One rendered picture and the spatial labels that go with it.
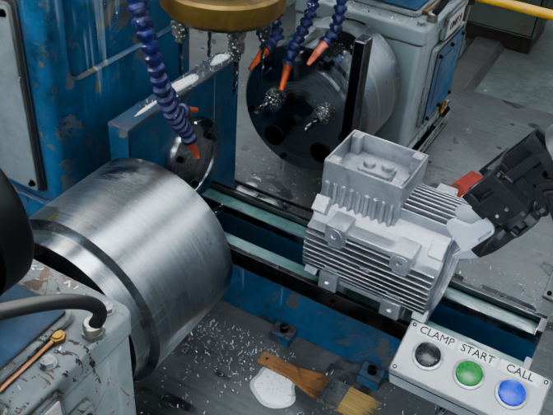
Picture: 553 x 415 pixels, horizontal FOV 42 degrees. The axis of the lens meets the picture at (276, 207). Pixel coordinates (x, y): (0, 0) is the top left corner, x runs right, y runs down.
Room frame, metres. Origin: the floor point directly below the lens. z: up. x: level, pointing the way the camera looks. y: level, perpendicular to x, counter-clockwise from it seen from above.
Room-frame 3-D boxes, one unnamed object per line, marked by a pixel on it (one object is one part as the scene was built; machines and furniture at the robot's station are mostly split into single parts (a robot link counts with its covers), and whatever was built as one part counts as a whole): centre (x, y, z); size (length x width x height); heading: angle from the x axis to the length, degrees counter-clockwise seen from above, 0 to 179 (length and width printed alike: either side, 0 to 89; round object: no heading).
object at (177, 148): (1.01, 0.15, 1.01); 0.15 x 0.02 x 0.15; 153
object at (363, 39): (1.02, -0.11, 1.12); 0.04 x 0.03 x 0.26; 63
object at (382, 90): (1.26, -0.09, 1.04); 0.41 x 0.25 x 0.25; 153
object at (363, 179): (0.86, -0.14, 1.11); 0.12 x 0.11 x 0.07; 63
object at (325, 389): (0.72, -0.09, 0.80); 0.21 x 0.05 x 0.01; 63
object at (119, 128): (1.03, 0.20, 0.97); 0.30 x 0.11 x 0.34; 153
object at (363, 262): (0.84, -0.17, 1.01); 0.20 x 0.19 x 0.19; 63
